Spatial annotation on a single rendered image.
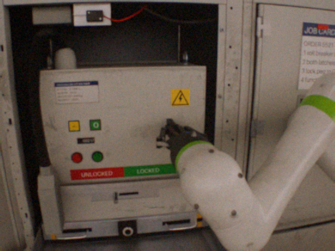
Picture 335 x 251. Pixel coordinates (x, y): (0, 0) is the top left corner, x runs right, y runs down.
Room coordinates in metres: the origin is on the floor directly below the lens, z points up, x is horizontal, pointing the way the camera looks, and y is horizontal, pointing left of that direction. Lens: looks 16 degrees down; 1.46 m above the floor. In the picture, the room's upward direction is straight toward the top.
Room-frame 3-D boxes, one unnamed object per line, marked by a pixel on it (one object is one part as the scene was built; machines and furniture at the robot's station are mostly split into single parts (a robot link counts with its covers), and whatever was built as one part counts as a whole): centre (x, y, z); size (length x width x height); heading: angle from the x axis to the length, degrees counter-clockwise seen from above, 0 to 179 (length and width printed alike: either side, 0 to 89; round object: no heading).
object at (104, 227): (0.83, 0.13, 0.89); 0.54 x 0.05 x 0.06; 100
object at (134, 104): (0.82, 0.13, 1.15); 0.48 x 0.01 x 0.48; 100
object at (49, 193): (0.71, 0.32, 1.04); 0.08 x 0.05 x 0.17; 10
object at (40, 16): (1.19, 0.20, 1.18); 0.78 x 0.69 x 0.79; 10
